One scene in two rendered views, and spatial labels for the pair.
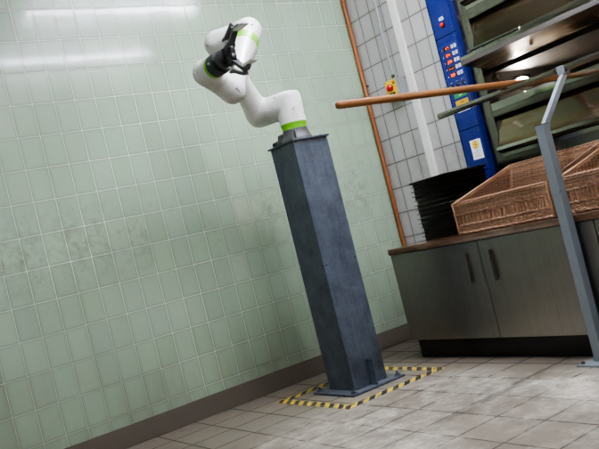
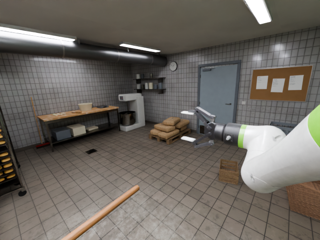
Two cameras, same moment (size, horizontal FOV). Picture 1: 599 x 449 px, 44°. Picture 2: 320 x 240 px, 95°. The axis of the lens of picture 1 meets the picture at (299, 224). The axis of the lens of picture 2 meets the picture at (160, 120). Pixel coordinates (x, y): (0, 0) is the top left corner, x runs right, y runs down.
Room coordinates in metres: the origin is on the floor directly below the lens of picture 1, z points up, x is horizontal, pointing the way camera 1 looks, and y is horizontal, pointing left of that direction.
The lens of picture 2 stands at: (3.34, -0.27, 1.71)
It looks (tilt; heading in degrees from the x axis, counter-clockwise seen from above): 15 degrees down; 166
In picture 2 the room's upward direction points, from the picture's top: 2 degrees counter-clockwise
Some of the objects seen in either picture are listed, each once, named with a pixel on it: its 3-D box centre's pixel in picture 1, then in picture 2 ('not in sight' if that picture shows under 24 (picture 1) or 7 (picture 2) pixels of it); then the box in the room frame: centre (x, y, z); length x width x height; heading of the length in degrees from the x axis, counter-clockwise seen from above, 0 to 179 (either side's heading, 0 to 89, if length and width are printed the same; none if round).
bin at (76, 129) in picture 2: not in sight; (76, 129); (-1.63, -1.77, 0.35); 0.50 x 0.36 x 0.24; 36
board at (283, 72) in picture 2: not in sight; (277, 84); (0.74, 3.12, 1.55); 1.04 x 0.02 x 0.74; 34
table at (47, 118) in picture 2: not in sight; (85, 124); (-1.79, -1.53, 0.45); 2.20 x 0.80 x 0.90; 124
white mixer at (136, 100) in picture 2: not in sight; (130, 111); (-2.35, 0.01, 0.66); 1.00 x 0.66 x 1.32; 124
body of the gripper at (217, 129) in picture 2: (227, 56); (215, 131); (2.80, 0.11, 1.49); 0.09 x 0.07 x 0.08; 35
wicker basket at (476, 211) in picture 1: (529, 188); not in sight; (3.36, -1.06, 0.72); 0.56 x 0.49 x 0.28; 34
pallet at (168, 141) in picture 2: not in sight; (170, 133); (-0.95, 1.15, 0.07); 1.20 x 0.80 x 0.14; 124
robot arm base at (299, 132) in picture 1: (290, 138); not in sight; (3.57, -0.06, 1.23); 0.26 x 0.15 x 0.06; 34
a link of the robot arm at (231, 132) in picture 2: (220, 62); (232, 134); (2.86, 0.15, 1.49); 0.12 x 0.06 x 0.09; 125
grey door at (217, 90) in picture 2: not in sight; (215, 102); (-0.36, 2.34, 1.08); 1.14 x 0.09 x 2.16; 34
